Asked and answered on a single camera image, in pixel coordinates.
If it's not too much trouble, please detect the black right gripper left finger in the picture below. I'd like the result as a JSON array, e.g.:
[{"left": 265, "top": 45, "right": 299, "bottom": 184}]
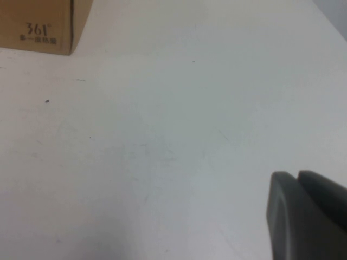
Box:
[{"left": 265, "top": 171, "right": 347, "bottom": 260}]

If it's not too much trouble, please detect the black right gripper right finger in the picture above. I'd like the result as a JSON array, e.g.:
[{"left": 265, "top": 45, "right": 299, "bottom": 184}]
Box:
[{"left": 297, "top": 170, "right": 347, "bottom": 210}]

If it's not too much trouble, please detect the brown cardboard shoe box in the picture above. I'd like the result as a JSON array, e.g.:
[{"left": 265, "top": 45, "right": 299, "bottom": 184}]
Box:
[{"left": 0, "top": 0, "right": 92, "bottom": 56}]

